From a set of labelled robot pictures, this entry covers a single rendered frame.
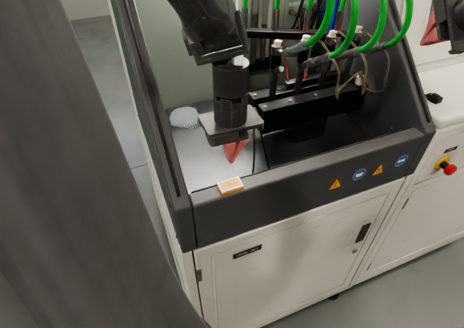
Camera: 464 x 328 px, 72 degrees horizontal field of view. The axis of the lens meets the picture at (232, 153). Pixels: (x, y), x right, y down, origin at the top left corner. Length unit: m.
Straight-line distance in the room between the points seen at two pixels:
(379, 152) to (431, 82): 0.35
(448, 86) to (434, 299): 1.04
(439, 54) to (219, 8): 0.92
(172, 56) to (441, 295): 1.56
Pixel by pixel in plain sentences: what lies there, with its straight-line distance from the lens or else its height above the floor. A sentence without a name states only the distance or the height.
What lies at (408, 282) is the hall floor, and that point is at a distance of 1.83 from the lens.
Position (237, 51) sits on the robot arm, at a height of 1.26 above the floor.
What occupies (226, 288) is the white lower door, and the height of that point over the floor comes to 0.53.
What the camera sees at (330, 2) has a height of 1.28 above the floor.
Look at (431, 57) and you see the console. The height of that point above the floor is 1.02.
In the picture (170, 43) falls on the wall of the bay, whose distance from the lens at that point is 1.05.
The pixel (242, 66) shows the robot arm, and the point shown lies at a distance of 0.49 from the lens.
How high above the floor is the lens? 1.47
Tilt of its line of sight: 42 degrees down
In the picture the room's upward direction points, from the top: straight up
